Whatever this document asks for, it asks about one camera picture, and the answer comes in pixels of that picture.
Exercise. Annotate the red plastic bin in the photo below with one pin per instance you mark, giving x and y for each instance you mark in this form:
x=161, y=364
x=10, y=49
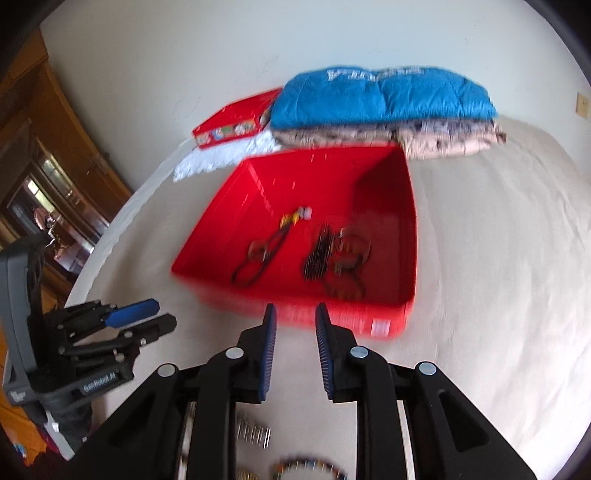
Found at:
x=277, y=203

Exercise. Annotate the beige patterned folded blanket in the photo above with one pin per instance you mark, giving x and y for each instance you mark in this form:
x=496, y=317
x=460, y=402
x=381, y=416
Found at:
x=443, y=136

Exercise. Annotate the blue folded quilt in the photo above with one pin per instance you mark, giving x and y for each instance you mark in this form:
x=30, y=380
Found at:
x=378, y=99

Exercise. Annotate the beige wall socket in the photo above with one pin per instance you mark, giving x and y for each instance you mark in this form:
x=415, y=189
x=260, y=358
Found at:
x=582, y=104

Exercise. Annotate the white lace cloth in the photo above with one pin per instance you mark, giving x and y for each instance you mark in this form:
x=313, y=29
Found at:
x=217, y=159

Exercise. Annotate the beige bed cover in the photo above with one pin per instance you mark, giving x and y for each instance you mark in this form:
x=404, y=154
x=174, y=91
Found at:
x=489, y=258

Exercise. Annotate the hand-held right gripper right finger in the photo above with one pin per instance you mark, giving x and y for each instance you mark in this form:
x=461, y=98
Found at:
x=325, y=357

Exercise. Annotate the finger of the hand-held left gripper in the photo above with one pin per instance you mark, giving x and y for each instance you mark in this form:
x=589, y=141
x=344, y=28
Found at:
x=147, y=330
x=134, y=311

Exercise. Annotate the wooden cabinet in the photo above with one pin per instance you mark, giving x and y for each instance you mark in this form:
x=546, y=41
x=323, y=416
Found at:
x=55, y=152

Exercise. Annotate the red cardboard box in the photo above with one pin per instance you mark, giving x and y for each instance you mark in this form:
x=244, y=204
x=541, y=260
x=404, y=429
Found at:
x=231, y=124

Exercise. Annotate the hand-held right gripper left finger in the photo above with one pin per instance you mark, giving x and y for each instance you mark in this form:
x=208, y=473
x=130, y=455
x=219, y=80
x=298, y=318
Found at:
x=268, y=355

